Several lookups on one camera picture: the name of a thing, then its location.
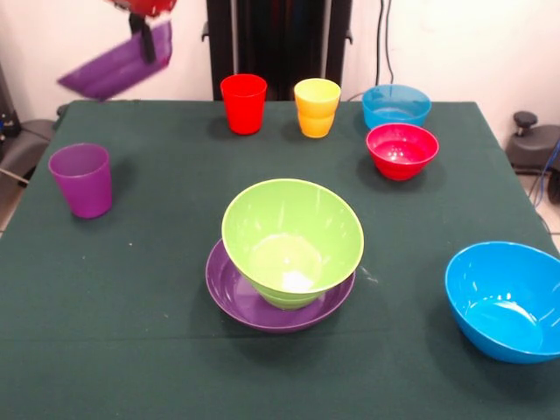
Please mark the purple cup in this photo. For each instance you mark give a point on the purple cup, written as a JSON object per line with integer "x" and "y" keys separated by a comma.
{"x": 83, "y": 184}

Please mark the large blue bowl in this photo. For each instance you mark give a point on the large blue bowl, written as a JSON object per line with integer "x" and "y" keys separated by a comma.
{"x": 503, "y": 306}

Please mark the black equipment rack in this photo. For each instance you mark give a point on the black equipment rack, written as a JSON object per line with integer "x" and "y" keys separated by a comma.
{"x": 6, "y": 109}

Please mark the small blue bowl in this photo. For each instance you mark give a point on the small blue bowl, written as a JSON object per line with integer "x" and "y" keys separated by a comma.
{"x": 394, "y": 109}

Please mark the dark grey equipment base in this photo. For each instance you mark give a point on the dark grey equipment base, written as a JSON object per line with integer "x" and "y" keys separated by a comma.
{"x": 534, "y": 144}
{"x": 26, "y": 144}

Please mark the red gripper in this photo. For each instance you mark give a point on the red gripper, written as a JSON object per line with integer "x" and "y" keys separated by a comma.
{"x": 144, "y": 5}

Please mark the small green bowl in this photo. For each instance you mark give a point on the small green bowl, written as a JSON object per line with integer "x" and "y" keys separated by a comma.
{"x": 289, "y": 303}

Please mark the large purple bowl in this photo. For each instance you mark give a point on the large purple bowl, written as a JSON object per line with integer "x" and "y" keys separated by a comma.
{"x": 114, "y": 70}
{"x": 245, "y": 310}

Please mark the dark green tablecloth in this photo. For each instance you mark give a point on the dark green tablecloth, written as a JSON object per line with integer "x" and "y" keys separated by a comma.
{"x": 131, "y": 306}

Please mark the large green bowl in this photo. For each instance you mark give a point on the large green bowl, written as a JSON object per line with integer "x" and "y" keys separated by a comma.
{"x": 306, "y": 219}

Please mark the yellow cup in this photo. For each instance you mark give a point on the yellow cup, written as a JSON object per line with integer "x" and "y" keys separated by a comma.
{"x": 317, "y": 109}

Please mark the red cup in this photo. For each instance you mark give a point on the red cup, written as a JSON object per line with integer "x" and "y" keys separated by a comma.
{"x": 242, "y": 109}

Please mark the small red bowl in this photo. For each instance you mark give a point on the small red bowl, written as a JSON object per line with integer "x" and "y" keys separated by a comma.
{"x": 400, "y": 153}

